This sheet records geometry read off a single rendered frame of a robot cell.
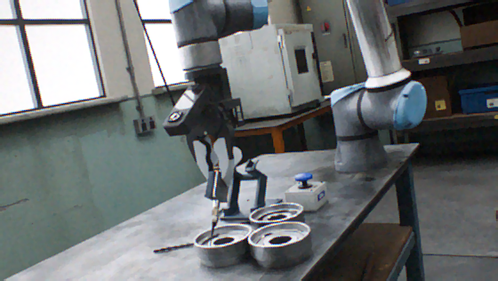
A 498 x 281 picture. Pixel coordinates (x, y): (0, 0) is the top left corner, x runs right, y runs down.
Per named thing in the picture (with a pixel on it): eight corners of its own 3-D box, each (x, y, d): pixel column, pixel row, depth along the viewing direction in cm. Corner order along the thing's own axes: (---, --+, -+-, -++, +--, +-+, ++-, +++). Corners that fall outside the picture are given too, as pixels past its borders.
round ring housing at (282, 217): (288, 218, 92) (285, 199, 91) (317, 229, 82) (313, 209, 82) (244, 234, 87) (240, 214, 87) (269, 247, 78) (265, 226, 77)
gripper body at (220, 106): (247, 128, 82) (235, 64, 80) (222, 137, 75) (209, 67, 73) (213, 132, 86) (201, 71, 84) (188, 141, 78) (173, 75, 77)
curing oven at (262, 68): (301, 116, 297) (284, 21, 288) (228, 125, 330) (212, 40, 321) (333, 103, 348) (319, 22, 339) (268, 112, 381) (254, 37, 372)
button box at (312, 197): (317, 212, 92) (313, 189, 92) (287, 211, 96) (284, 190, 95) (331, 199, 99) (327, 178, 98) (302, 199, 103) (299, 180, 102)
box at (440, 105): (460, 116, 372) (454, 73, 367) (404, 122, 396) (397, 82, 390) (461, 109, 407) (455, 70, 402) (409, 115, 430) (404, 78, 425)
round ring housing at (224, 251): (265, 255, 75) (261, 233, 74) (209, 275, 71) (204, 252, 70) (241, 239, 84) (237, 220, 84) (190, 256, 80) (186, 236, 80)
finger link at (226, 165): (253, 177, 81) (240, 129, 81) (237, 186, 76) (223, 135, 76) (239, 179, 83) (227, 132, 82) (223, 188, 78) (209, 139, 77)
